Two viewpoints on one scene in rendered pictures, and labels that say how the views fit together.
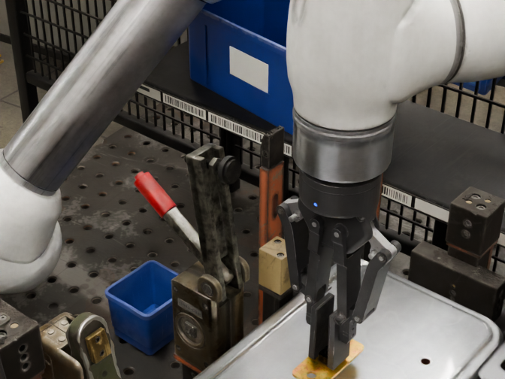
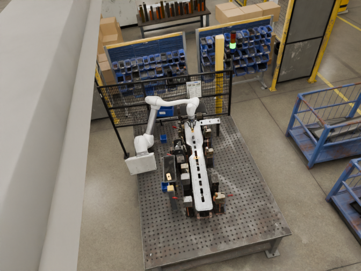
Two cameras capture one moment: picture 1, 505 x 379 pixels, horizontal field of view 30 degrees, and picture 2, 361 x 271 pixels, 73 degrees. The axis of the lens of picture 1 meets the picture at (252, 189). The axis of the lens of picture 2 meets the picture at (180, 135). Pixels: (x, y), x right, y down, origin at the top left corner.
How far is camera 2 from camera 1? 2.53 m
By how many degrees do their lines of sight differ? 31
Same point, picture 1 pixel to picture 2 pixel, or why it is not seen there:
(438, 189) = (185, 113)
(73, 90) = (151, 123)
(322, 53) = (191, 112)
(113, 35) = (153, 117)
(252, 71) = (163, 112)
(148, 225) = not seen: hidden behind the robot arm
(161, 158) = (142, 126)
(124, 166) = (139, 129)
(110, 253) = not seen: hidden behind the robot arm
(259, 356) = (187, 133)
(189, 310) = (180, 133)
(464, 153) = (183, 109)
